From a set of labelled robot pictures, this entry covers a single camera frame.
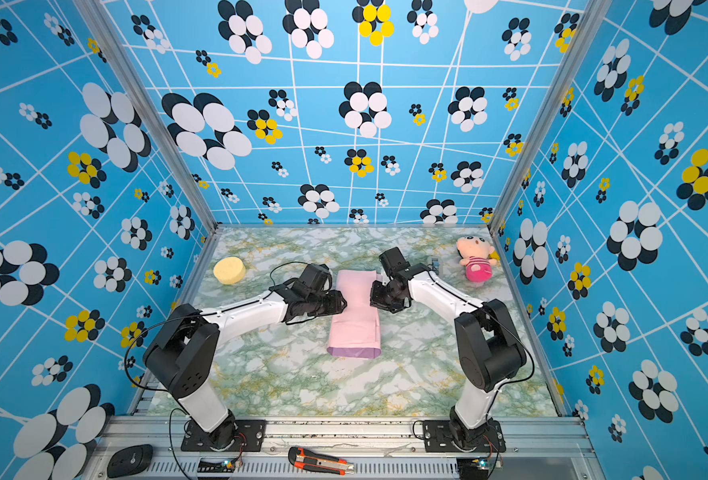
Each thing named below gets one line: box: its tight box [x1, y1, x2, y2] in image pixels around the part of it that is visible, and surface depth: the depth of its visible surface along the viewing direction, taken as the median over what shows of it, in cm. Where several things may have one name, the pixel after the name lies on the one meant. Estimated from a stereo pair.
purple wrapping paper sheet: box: [327, 269, 381, 359], surface depth 88 cm
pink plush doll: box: [457, 235, 497, 283], surface depth 104 cm
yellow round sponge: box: [213, 257, 246, 285], surface depth 105 cm
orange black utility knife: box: [288, 446, 355, 476], surface depth 71 cm
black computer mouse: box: [107, 444, 153, 479], surface depth 70 cm
